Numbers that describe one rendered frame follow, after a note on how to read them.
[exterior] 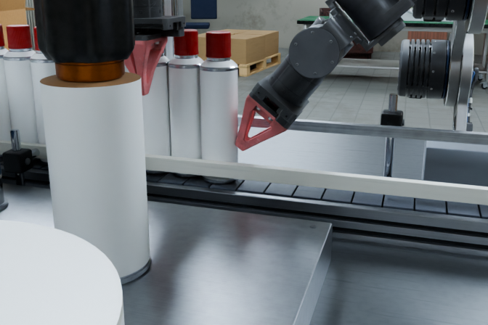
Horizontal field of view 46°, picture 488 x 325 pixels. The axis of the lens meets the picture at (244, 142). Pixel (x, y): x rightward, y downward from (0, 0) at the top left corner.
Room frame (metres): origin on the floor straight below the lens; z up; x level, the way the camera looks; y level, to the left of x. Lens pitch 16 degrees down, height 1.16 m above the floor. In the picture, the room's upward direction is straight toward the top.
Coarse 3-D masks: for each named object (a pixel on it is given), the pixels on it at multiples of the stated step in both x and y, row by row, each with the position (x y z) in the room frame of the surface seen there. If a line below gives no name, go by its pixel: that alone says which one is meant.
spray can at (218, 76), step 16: (208, 32) 0.76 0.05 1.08; (224, 32) 0.76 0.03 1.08; (208, 48) 0.75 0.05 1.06; (224, 48) 0.75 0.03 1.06; (208, 64) 0.75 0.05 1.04; (224, 64) 0.75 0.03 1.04; (208, 80) 0.74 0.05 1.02; (224, 80) 0.74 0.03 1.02; (208, 96) 0.74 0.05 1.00; (224, 96) 0.74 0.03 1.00; (208, 112) 0.74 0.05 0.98; (224, 112) 0.74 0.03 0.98; (208, 128) 0.74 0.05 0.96; (224, 128) 0.74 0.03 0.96; (208, 144) 0.74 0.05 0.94; (224, 144) 0.74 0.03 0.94; (224, 160) 0.74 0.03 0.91; (208, 176) 0.74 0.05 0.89
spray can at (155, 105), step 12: (168, 60) 0.80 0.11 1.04; (156, 72) 0.78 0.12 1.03; (156, 84) 0.78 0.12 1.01; (144, 96) 0.78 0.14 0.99; (156, 96) 0.78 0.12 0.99; (168, 96) 0.79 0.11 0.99; (144, 108) 0.78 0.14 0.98; (156, 108) 0.78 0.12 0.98; (168, 108) 0.79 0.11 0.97; (144, 120) 0.78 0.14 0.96; (156, 120) 0.78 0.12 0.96; (168, 120) 0.79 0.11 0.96; (144, 132) 0.78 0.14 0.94; (156, 132) 0.78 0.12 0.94; (168, 132) 0.79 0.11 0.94; (156, 144) 0.78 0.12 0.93; (168, 144) 0.79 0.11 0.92
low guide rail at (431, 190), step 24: (0, 144) 0.83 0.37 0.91; (24, 144) 0.82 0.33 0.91; (168, 168) 0.75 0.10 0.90; (192, 168) 0.74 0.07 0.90; (216, 168) 0.73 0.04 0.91; (240, 168) 0.72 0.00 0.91; (264, 168) 0.71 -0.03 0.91; (288, 168) 0.70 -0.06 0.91; (384, 192) 0.66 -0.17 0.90; (408, 192) 0.65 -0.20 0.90; (432, 192) 0.65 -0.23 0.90; (456, 192) 0.64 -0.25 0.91; (480, 192) 0.63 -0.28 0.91
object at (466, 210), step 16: (0, 160) 0.84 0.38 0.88; (160, 176) 0.77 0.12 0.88; (176, 176) 0.77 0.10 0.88; (256, 192) 0.71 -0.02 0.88; (272, 192) 0.71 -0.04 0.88; (288, 192) 0.71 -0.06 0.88; (304, 192) 0.71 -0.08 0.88; (320, 192) 0.71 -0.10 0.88; (336, 192) 0.71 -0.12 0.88; (352, 192) 0.71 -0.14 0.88; (400, 208) 0.66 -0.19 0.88; (416, 208) 0.65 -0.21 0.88; (432, 208) 0.65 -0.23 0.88; (448, 208) 0.65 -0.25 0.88; (464, 208) 0.65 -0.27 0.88; (480, 208) 0.65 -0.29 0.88
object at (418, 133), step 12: (240, 120) 0.79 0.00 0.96; (264, 120) 0.78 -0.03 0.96; (300, 120) 0.77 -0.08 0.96; (312, 120) 0.77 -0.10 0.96; (324, 132) 0.76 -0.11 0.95; (336, 132) 0.75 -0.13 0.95; (348, 132) 0.75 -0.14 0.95; (360, 132) 0.75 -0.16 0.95; (372, 132) 0.74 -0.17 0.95; (384, 132) 0.74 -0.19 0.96; (396, 132) 0.73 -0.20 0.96; (408, 132) 0.73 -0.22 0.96; (420, 132) 0.72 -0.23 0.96; (432, 132) 0.72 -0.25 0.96; (444, 132) 0.71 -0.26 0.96; (456, 132) 0.71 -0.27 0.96; (468, 132) 0.71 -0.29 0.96; (480, 132) 0.71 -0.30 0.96
